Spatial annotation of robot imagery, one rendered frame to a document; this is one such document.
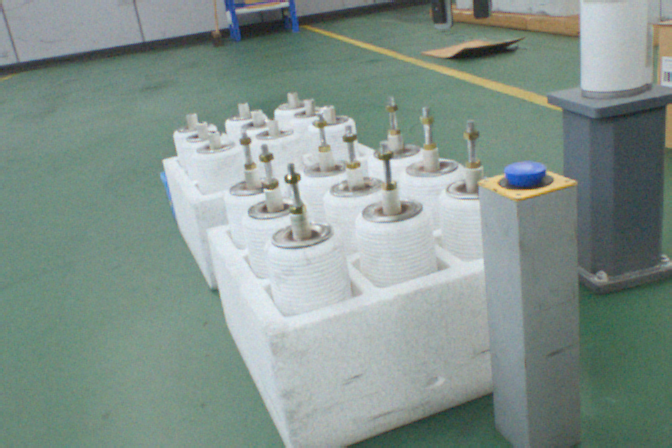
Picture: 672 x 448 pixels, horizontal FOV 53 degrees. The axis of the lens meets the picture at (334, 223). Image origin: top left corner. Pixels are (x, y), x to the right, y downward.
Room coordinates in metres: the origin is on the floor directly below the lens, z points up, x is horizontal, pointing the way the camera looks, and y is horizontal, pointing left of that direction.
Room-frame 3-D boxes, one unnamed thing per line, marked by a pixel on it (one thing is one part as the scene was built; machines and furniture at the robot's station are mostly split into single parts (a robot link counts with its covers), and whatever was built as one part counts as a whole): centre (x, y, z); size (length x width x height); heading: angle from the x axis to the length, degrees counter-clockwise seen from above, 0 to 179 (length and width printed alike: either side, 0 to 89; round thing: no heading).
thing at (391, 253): (0.78, -0.07, 0.16); 0.10 x 0.10 x 0.18
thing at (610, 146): (1.02, -0.45, 0.15); 0.15 x 0.15 x 0.30; 9
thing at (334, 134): (1.34, -0.02, 0.16); 0.10 x 0.10 x 0.18
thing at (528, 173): (0.64, -0.20, 0.32); 0.04 x 0.04 x 0.02
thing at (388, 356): (0.89, -0.04, 0.09); 0.39 x 0.39 x 0.18; 17
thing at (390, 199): (0.78, -0.07, 0.26); 0.02 x 0.02 x 0.03
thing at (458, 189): (0.81, -0.18, 0.25); 0.08 x 0.08 x 0.01
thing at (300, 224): (0.75, 0.04, 0.26); 0.02 x 0.02 x 0.03
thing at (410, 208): (0.78, -0.07, 0.25); 0.08 x 0.08 x 0.01
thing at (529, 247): (0.64, -0.20, 0.16); 0.07 x 0.07 x 0.31; 17
